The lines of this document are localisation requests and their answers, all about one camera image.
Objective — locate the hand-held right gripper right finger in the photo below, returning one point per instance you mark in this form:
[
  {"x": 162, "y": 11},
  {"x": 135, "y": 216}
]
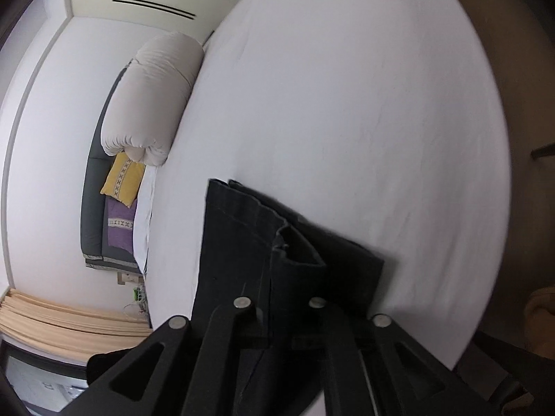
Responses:
[{"x": 342, "y": 346}]

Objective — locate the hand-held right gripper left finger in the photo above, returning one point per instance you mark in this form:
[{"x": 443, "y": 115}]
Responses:
[{"x": 227, "y": 338}]

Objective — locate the black pants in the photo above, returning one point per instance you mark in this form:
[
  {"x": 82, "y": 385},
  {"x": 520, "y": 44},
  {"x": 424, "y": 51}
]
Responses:
[{"x": 243, "y": 242}]

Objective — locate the small items on nightstand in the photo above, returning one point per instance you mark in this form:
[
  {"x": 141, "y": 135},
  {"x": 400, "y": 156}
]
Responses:
[{"x": 139, "y": 299}]

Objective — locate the white pillow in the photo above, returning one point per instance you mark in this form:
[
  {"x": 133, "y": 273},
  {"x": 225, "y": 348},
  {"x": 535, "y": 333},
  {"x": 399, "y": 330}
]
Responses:
[{"x": 143, "y": 221}]

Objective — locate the purple patterned pillow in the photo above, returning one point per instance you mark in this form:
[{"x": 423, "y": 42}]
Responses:
[{"x": 118, "y": 225}]

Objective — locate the beige curtain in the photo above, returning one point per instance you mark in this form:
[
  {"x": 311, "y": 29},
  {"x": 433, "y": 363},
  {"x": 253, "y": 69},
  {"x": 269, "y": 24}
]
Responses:
[{"x": 56, "y": 320}]

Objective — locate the grey upholstered headboard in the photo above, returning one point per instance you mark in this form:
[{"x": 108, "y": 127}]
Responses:
[{"x": 92, "y": 208}]

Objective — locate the yellow patterned pillow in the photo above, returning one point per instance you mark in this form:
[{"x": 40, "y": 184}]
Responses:
[{"x": 123, "y": 180}]

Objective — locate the black framed glass door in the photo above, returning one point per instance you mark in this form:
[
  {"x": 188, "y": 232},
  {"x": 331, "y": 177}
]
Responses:
[{"x": 30, "y": 377}]

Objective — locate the bed with white sheet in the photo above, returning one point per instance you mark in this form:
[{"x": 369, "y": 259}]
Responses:
[{"x": 347, "y": 117}]

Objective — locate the rolled white duvet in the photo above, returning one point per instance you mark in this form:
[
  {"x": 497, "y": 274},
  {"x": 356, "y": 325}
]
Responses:
[{"x": 147, "y": 99}]

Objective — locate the wall socket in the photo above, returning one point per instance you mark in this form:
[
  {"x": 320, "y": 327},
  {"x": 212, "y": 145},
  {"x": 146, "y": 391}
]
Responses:
[{"x": 128, "y": 278}]

